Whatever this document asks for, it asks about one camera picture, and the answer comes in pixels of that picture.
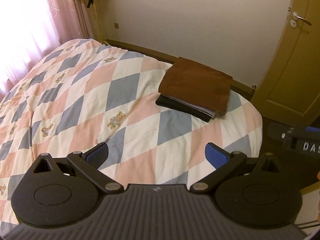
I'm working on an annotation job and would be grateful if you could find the brown garment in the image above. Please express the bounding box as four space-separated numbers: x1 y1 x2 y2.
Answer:
158 57 233 113

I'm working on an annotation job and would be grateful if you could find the wooden door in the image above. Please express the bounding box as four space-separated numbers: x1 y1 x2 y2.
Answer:
251 0 319 128

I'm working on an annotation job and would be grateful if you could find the light folded garment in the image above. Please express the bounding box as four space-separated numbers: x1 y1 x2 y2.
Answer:
163 95 216 118

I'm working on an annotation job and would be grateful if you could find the dark wooden bed footboard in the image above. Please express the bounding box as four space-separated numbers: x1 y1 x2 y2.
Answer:
103 38 256 102

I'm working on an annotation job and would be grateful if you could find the checkered quilt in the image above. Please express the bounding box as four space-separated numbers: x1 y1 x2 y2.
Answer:
1 39 263 235

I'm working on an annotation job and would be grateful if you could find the black folded garment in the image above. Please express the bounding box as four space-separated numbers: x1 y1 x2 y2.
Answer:
156 94 212 122

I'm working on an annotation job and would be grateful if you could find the pink curtain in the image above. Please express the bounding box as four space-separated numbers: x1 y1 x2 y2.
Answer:
1 0 93 98

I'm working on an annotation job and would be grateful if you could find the silver door handle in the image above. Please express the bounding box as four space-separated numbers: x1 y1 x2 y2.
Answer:
290 12 312 28

